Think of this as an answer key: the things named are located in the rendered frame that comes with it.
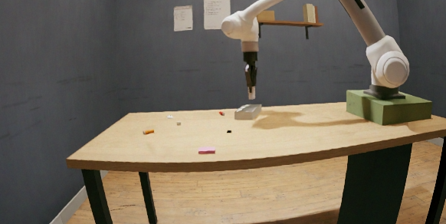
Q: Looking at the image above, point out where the pink flat block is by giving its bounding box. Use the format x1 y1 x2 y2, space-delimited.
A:
198 147 215 154

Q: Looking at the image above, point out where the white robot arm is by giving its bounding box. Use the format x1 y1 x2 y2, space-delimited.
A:
221 0 409 100

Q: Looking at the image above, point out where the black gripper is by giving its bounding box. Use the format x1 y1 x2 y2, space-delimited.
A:
243 52 257 100

